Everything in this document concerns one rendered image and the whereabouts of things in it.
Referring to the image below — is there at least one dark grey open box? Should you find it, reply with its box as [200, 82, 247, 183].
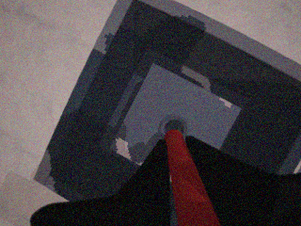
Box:
[33, 0, 301, 202]

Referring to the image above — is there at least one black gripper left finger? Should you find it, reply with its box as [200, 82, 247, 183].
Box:
[30, 139, 170, 226]

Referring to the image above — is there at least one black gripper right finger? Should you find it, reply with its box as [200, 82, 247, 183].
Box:
[185, 136, 301, 226]

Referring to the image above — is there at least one grey flat plate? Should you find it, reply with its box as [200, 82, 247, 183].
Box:
[110, 63, 242, 166]

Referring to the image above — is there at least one red peg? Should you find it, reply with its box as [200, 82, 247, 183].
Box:
[165, 129, 220, 226]

